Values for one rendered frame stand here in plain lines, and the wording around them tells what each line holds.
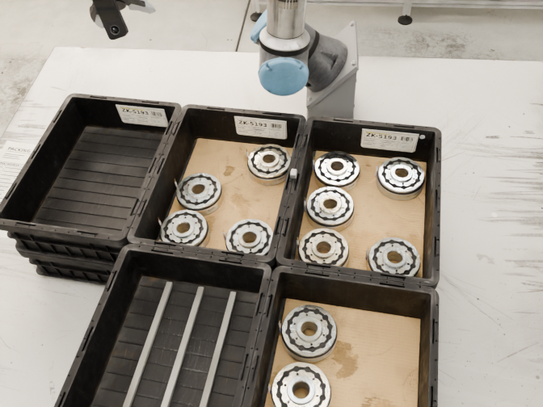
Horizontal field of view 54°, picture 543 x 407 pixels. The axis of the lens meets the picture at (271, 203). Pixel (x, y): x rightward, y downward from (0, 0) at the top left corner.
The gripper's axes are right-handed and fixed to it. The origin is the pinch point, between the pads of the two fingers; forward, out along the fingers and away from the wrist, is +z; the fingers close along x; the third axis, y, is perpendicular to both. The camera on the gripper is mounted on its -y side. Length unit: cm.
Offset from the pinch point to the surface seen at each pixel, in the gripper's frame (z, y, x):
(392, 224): -11, -66, -51
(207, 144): -0.9, -36.7, -13.1
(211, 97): 27.4, -16.7, -11.1
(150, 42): 151, 61, 40
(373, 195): -7, -59, -49
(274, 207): -11, -57, -27
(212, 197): -14, -51, -14
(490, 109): 29, -41, -89
